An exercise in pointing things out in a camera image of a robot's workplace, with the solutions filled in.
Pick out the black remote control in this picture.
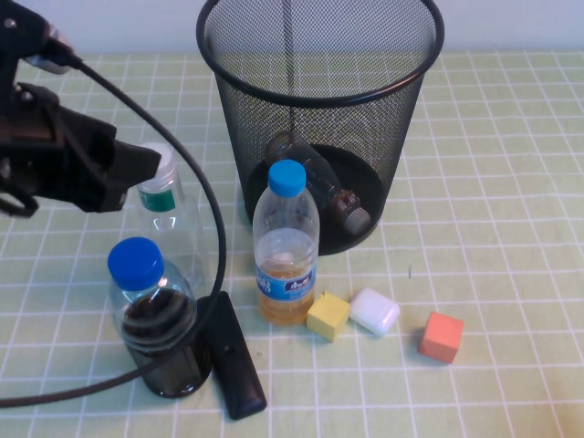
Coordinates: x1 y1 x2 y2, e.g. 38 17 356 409
195 290 269 421

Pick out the dark liquid bottle blue cap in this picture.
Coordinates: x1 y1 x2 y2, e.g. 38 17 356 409
107 236 214 399

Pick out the yellow liquid bottle light-blue cap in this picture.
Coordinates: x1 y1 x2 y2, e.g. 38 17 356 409
252 159 320 328

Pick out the orange cube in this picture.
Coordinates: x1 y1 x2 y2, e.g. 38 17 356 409
418 311 465 365

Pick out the clear bottle green label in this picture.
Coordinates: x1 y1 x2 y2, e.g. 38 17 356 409
135 141 214 297

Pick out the black left camera cable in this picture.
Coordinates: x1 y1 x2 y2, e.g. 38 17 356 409
0 52 228 409

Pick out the white earbud case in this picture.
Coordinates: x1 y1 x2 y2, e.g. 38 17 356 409
349 287 402 337

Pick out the green checked tablecloth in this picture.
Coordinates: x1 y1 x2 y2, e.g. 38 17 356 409
0 50 584 438

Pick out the black mesh wastebasket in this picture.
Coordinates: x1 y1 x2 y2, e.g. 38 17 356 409
195 0 446 256

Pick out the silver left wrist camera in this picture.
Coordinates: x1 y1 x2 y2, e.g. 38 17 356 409
0 0 77 77

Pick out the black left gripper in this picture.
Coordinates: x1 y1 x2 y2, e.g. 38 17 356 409
0 84 163 214

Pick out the small bottle brown neck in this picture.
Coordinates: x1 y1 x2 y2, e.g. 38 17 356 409
264 131 371 236

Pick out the yellow cube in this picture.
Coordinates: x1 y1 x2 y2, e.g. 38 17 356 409
306 291 351 342

